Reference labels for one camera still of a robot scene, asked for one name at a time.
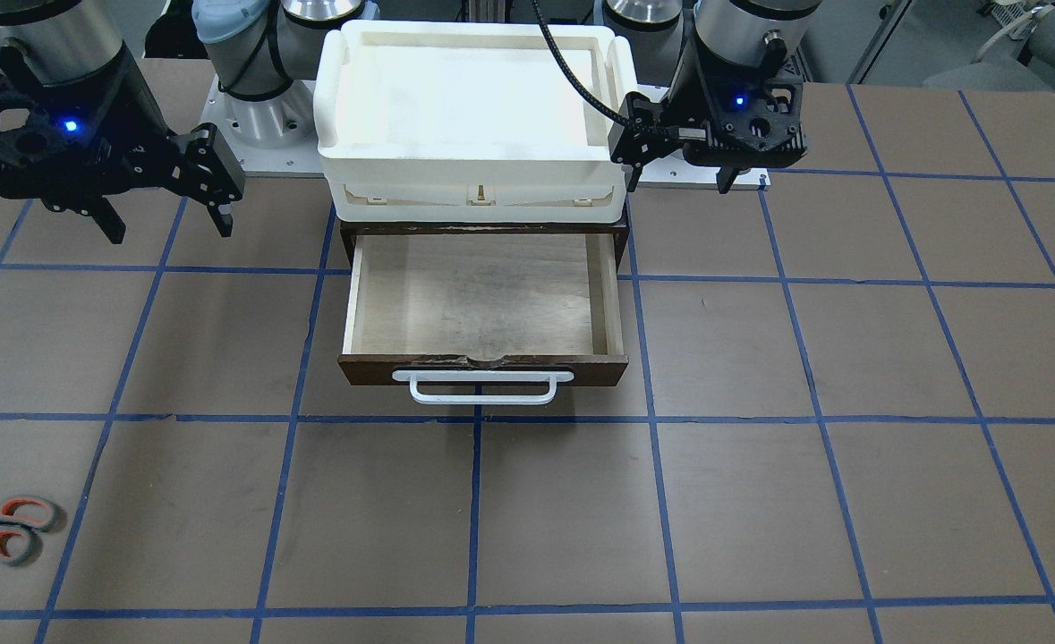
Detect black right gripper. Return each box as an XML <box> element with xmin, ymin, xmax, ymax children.
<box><xmin>0</xmin><ymin>49</ymin><xmax>234</xmax><ymax>244</ymax></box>

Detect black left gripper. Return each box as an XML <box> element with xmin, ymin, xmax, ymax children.
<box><xmin>626</xmin><ymin>54</ymin><xmax>808</xmax><ymax>194</ymax></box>

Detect orange grey handled scissors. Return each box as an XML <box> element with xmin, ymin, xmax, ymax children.
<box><xmin>0</xmin><ymin>495</ymin><xmax>62</xmax><ymax>566</ymax></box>

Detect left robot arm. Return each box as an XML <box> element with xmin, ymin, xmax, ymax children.
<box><xmin>609</xmin><ymin>1</ymin><xmax>818</xmax><ymax>194</ymax></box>

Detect open wooden drawer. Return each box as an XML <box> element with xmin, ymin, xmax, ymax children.
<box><xmin>338</xmin><ymin>233</ymin><xmax>628</xmax><ymax>386</ymax></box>

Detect white plastic storage box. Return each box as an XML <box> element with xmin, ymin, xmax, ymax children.
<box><xmin>313</xmin><ymin>20</ymin><xmax>626</xmax><ymax>224</ymax></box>

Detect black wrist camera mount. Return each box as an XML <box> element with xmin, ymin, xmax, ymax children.
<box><xmin>608</xmin><ymin>91</ymin><xmax>710</xmax><ymax>170</ymax></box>
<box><xmin>168</xmin><ymin>124</ymin><xmax>245</xmax><ymax>215</ymax></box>

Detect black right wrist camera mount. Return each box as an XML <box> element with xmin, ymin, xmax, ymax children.
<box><xmin>168</xmin><ymin>124</ymin><xmax>245</xmax><ymax>215</ymax></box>

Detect black braided cable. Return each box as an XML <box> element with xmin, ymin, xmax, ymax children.
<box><xmin>532</xmin><ymin>0</ymin><xmax>635</xmax><ymax>128</ymax></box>

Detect white drawer handle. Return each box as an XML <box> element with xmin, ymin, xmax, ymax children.
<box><xmin>392</xmin><ymin>370</ymin><xmax>574</xmax><ymax>406</ymax></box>

